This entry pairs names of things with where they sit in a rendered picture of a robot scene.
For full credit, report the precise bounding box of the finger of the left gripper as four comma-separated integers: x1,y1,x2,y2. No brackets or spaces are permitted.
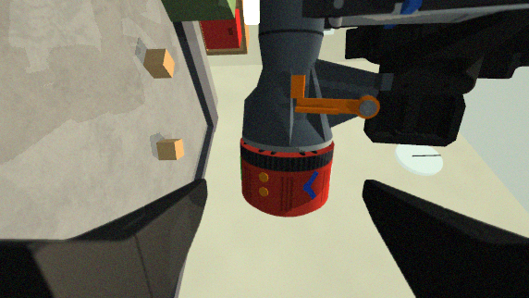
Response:
378,8,529,95

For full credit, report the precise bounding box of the tan block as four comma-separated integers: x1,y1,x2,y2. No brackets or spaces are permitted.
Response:
156,139,184,160
143,49,175,79

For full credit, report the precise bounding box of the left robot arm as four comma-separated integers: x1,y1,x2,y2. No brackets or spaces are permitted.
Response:
345,24,529,79

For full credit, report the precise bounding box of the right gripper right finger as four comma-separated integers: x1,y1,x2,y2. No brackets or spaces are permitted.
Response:
362,180,529,298

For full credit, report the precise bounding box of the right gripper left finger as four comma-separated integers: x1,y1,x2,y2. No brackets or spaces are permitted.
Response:
0,179,208,298

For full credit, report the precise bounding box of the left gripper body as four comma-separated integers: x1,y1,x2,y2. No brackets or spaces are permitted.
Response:
363,22,466,147

